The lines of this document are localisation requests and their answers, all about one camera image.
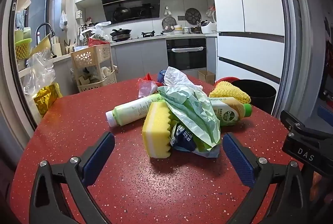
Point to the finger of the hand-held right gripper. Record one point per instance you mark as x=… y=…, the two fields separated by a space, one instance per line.
x=296 y=126

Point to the yellow-green plastic basket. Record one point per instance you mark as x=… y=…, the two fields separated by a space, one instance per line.
x=23 y=50

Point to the red plastic basket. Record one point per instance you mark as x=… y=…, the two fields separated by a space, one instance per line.
x=97 y=42

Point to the dark blue snack wrapper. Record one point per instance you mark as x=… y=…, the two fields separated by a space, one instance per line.
x=183 y=138

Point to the gas stove burner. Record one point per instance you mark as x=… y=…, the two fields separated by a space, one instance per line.
x=148 y=33

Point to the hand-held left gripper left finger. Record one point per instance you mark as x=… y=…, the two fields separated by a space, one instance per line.
x=100 y=151

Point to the white utensil holder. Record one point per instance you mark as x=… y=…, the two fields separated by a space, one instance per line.
x=56 y=47

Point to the black wok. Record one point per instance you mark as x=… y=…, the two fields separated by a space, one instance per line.
x=121 y=33

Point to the black range hood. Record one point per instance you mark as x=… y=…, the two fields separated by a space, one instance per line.
x=130 y=5

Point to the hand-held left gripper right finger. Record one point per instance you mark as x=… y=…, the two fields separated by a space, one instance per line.
x=238 y=159

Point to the white paper towel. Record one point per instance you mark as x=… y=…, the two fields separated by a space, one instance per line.
x=177 y=76

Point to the round grey steamer rack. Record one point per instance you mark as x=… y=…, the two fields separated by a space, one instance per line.
x=169 y=22

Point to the green and white bottle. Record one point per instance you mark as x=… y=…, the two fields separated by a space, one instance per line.
x=130 y=110

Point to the beige plastic storage cart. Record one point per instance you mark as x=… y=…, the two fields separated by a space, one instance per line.
x=89 y=56

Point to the red stool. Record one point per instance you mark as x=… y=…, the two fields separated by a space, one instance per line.
x=223 y=80

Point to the kitchen faucet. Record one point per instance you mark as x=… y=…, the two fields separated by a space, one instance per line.
x=45 y=24

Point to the crumpled blue plastic bag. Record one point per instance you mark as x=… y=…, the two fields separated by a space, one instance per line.
x=161 y=76

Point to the yellow foam fruit net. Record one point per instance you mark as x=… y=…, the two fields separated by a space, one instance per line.
x=229 y=91

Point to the grey base cabinets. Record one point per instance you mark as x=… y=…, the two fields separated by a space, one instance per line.
x=140 y=60

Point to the black trash bin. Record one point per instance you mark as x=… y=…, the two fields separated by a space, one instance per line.
x=257 y=96

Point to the white refrigerator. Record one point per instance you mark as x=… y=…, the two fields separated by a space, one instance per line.
x=255 y=18

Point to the round black steamer rack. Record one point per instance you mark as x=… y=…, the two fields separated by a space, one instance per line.
x=193 y=16

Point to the white plastic bag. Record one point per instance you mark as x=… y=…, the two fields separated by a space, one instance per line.
x=100 y=31

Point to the yellow and white sponge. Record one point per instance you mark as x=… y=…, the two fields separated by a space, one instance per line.
x=156 y=132

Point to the white rice cooker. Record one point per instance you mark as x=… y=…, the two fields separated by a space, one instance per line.
x=208 y=28

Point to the cardboard box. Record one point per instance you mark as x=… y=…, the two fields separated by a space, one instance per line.
x=206 y=77

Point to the gold foil bag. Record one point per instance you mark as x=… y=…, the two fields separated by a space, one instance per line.
x=46 y=99

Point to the hanging plastic bag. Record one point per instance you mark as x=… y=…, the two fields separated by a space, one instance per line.
x=63 y=20

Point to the black built-in oven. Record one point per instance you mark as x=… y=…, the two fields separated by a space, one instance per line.
x=186 y=54

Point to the red polka dot wrapper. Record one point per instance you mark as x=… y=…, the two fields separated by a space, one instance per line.
x=145 y=87

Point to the yellow bottle with green cap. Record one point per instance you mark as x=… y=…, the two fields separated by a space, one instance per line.
x=231 y=113

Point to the clear plastic bag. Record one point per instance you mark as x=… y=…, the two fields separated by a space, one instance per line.
x=39 y=70

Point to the light green plastic bag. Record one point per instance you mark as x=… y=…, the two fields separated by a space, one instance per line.
x=192 y=112

